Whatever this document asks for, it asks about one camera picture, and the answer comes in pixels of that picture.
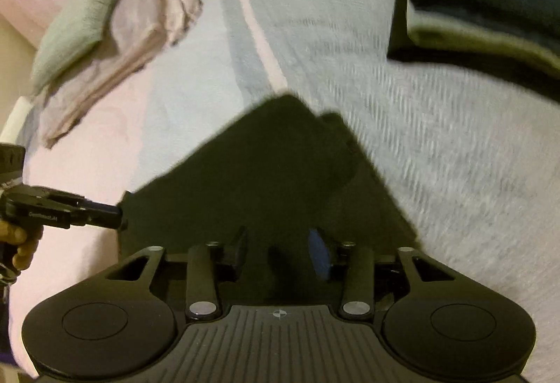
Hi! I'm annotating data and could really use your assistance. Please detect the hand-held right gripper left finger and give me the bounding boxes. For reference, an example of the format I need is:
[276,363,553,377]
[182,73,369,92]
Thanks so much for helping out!
[105,226,249,320]

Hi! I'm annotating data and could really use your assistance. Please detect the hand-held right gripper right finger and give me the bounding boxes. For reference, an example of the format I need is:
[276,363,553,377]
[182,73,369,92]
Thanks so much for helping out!
[307,228,458,320]

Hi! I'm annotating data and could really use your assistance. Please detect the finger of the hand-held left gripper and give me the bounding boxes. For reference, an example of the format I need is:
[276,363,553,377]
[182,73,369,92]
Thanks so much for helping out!
[82,196,128,232]

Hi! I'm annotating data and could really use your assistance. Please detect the dark green pants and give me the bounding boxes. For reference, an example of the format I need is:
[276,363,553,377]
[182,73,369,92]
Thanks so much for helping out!
[118,94,423,265]

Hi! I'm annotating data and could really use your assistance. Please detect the person's left hand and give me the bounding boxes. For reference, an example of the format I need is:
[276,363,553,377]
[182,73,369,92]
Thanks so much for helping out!
[0,219,43,271]

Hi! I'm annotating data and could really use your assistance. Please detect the bed with pink striped bedspread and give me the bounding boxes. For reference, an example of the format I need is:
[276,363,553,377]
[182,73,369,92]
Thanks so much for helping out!
[9,0,560,383]

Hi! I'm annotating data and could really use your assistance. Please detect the green checked pillow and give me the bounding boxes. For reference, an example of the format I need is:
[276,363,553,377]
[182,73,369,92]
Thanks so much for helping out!
[30,0,128,91]

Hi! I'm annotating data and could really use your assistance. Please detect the beige crumpled garment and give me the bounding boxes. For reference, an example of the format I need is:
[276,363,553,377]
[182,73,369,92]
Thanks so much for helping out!
[33,0,206,150]

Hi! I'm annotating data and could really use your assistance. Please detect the black and grey garment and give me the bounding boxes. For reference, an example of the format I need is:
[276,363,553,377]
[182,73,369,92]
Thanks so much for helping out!
[387,0,560,75]

